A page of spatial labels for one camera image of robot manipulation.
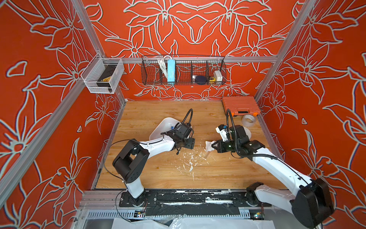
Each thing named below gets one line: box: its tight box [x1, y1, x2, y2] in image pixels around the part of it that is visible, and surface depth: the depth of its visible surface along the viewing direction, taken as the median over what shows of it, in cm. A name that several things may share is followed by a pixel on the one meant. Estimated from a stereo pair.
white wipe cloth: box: [204, 140, 219, 152], surface depth 83 cm
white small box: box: [213, 70, 223, 82], surface depth 94 cm
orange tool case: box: [221, 95, 261, 117], surface depth 112 cm
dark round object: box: [194, 75, 207, 86], surface depth 97 cm
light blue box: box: [167, 59, 176, 83], surface depth 92 cm
